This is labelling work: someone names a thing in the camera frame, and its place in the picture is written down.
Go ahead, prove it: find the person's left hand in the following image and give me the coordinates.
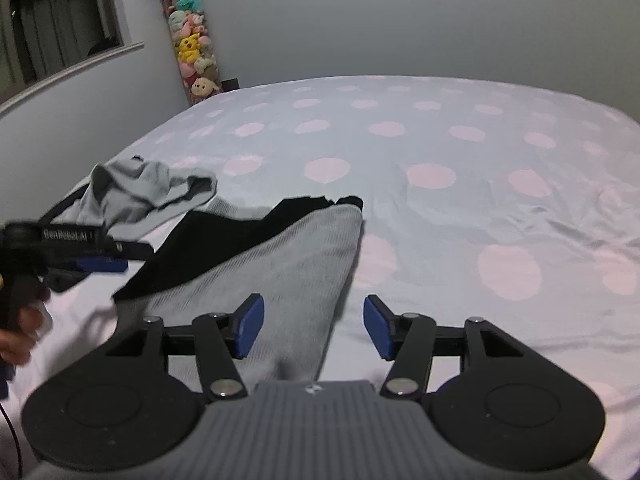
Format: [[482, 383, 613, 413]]
[[0, 285, 55, 367]]

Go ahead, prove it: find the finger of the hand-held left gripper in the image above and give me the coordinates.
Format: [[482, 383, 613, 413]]
[[44, 254, 129, 282], [102, 239, 156, 262]]

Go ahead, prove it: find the grey ribbed knit garment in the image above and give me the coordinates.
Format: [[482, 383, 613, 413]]
[[117, 203, 366, 382]]

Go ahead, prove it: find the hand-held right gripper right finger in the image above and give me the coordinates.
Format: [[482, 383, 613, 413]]
[[363, 294, 526, 401]]

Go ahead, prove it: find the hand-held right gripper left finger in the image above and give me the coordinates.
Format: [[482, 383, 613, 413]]
[[107, 294, 265, 402]]

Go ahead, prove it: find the window with curtain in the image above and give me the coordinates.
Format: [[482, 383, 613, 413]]
[[0, 0, 146, 116]]

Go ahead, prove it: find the light grey thin garment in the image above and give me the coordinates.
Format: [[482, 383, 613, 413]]
[[37, 156, 218, 241]]

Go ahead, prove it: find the column of plush toys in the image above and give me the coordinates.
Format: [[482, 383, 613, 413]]
[[154, 0, 222, 107]]

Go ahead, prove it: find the thin black cable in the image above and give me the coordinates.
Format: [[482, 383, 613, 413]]
[[0, 400, 24, 480]]

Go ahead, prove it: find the polka dot bedsheet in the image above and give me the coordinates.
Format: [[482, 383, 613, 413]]
[[0, 75, 640, 480]]

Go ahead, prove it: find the black garment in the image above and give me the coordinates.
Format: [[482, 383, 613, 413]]
[[112, 195, 364, 303]]

